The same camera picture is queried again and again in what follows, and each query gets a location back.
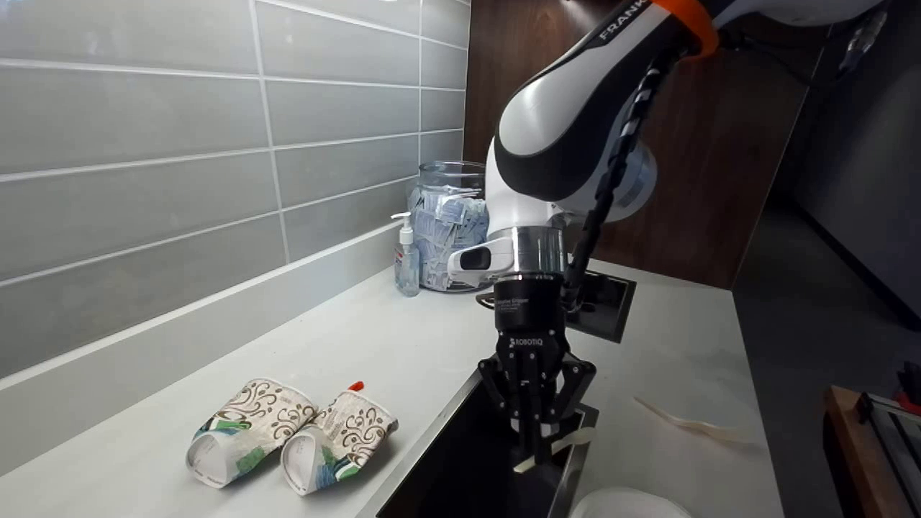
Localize small clear sanitizer bottle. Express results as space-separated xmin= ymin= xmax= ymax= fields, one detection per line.
xmin=392 ymin=211 xmax=425 ymax=299

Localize wooden tray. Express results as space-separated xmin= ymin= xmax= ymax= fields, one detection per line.
xmin=822 ymin=383 xmax=921 ymax=518

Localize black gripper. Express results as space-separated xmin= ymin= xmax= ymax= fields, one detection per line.
xmin=474 ymin=274 xmax=599 ymax=453

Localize white paper plate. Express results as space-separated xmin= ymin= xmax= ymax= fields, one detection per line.
xmin=571 ymin=483 xmax=694 ymax=518

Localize steel framed counter hole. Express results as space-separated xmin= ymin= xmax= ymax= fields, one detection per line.
xmin=358 ymin=360 xmax=602 ymax=518

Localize glass jar with blue packets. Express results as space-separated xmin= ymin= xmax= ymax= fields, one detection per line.
xmin=409 ymin=158 xmax=496 ymax=294

